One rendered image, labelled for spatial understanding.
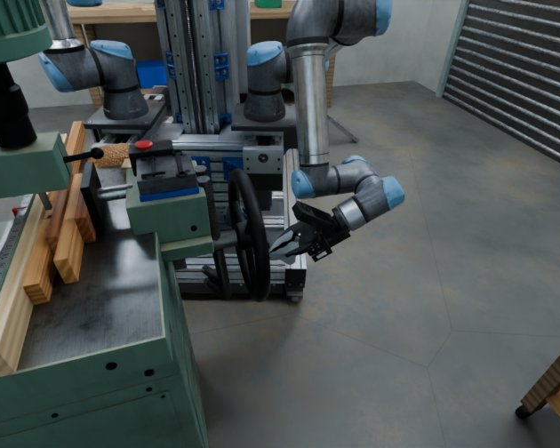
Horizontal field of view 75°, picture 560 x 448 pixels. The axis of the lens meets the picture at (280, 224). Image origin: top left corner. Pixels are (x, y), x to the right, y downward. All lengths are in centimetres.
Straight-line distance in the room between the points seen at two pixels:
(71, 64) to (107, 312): 91
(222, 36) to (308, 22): 61
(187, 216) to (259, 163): 61
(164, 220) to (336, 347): 109
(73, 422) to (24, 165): 44
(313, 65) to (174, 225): 47
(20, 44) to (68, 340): 37
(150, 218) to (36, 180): 18
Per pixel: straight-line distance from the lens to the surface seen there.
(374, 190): 89
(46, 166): 65
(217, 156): 139
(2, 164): 66
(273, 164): 124
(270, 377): 151
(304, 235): 88
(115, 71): 137
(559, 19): 364
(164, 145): 73
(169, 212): 67
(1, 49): 56
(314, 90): 89
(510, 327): 194
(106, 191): 72
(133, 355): 55
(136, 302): 58
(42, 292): 62
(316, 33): 89
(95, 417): 79
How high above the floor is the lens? 132
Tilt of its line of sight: 38 degrees down
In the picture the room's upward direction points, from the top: 1 degrees clockwise
